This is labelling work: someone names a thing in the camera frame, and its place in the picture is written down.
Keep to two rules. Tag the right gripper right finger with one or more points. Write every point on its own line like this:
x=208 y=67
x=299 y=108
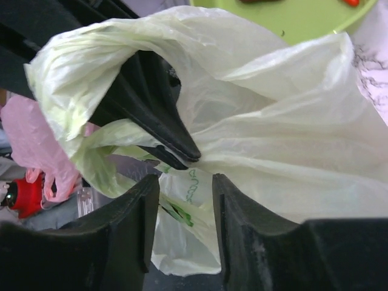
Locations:
x=260 y=250

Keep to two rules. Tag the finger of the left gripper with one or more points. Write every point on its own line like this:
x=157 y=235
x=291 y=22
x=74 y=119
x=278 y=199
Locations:
x=142 y=93
x=26 y=26

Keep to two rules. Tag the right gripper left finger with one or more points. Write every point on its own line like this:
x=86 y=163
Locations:
x=107 y=249

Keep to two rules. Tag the light green plastic grocery bag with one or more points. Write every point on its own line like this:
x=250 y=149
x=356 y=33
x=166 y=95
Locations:
x=286 y=124

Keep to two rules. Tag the pink plastic bag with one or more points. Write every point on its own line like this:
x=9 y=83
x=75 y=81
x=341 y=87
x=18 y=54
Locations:
x=35 y=148

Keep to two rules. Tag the purple toy eggplant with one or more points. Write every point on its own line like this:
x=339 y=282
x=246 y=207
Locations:
x=256 y=1

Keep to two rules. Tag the lime green tray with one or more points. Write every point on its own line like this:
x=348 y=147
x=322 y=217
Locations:
x=297 y=20

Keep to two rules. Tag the red toy carrot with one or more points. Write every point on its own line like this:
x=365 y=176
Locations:
x=352 y=3

